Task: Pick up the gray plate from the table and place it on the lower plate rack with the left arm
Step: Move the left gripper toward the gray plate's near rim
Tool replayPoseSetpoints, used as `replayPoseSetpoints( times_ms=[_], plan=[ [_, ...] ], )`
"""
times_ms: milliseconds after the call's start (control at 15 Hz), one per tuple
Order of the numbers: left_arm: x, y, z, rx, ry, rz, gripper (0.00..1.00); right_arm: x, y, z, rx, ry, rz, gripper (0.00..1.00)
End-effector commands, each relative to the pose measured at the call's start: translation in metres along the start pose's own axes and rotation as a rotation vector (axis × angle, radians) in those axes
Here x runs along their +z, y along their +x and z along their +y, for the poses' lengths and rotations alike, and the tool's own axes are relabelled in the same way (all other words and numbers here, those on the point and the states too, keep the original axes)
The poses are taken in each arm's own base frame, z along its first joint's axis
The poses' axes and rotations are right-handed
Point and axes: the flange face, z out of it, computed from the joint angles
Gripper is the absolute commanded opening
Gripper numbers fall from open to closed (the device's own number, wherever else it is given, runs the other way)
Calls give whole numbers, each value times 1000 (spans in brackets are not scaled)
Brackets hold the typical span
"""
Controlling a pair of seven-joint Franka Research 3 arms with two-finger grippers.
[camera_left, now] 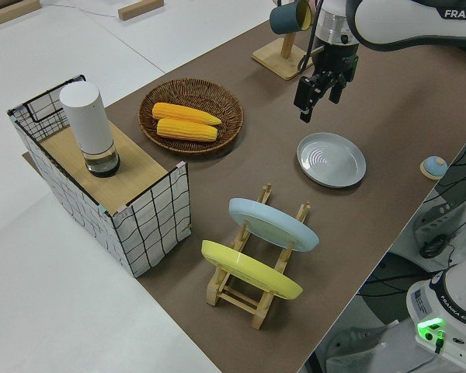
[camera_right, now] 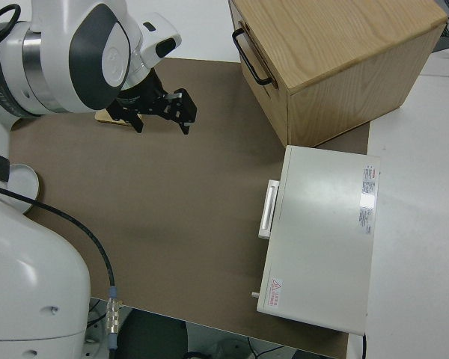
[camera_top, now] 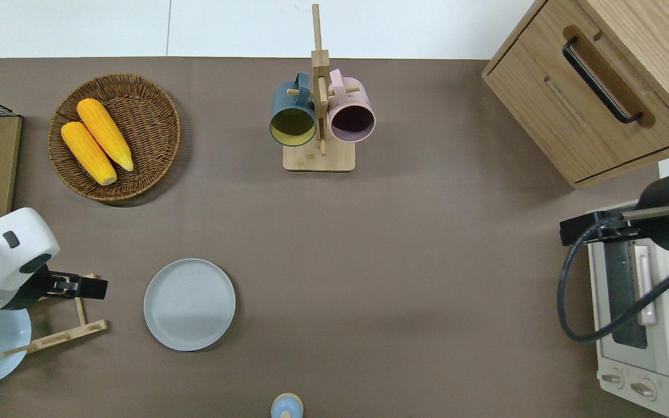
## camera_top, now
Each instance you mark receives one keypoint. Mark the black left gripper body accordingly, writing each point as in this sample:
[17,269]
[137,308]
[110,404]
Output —
[32,293]

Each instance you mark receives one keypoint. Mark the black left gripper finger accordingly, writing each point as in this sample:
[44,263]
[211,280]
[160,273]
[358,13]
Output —
[93,288]

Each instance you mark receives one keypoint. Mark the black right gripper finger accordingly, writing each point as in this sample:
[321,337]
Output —
[581,231]

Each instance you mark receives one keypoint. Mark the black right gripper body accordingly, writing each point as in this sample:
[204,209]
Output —
[662,215]

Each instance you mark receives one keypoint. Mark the gray round plate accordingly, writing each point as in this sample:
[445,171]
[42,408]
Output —
[189,305]

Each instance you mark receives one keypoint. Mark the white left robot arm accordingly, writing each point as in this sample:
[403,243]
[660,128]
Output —
[3,255]

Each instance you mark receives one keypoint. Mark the wooden plate rack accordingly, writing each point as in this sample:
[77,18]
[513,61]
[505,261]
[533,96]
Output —
[56,337]

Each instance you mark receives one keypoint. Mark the yellow corn cob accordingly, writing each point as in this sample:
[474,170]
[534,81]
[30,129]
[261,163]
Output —
[87,152]
[105,133]

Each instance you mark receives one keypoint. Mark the brown table mat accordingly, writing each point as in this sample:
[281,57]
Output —
[427,261]

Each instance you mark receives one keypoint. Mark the brown wicker basket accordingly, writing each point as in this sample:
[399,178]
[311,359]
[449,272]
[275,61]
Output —
[148,133]

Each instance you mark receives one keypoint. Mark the wooden drawer cabinet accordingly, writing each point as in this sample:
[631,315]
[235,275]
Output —
[648,35]

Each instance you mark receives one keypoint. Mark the wooden mug tree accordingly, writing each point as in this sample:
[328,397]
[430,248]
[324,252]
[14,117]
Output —
[320,159]

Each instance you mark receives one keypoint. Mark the pink mug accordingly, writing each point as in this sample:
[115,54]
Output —
[355,96]

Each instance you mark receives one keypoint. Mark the dark blue mug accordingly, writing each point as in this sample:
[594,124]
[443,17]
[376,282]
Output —
[285,98]

